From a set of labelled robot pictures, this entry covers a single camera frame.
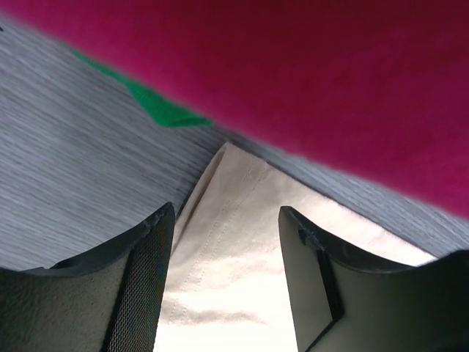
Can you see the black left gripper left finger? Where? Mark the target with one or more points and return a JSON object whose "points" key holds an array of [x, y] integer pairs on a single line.
{"points": [[105, 299]]}

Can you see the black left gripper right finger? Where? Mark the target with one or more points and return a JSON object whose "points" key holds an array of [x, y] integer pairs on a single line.
{"points": [[344, 298]]}

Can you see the folded green t-shirt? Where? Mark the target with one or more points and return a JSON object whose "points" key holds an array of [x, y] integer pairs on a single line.
{"points": [[162, 111]]}

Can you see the folded magenta t-shirt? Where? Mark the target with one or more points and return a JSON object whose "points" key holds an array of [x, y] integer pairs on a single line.
{"points": [[376, 89]]}

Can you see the beige t-shirt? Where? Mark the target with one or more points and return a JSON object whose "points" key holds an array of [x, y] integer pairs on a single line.
{"points": [[226, 288]]}

